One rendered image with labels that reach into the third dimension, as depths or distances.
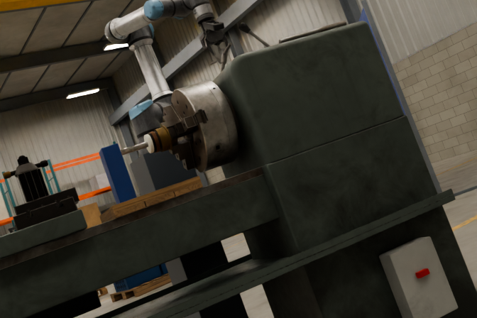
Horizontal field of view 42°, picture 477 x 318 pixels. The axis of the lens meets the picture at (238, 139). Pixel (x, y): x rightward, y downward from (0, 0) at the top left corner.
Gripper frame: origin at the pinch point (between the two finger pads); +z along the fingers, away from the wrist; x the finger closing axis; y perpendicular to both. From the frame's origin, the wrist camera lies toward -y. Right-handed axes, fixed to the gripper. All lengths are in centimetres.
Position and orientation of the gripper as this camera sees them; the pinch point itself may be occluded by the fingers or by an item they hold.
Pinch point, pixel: (223, 61)
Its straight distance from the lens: 252.3
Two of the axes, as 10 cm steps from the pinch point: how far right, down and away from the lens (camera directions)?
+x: -8.8, 2.9, -3.6
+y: -3.2, 2.0, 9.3
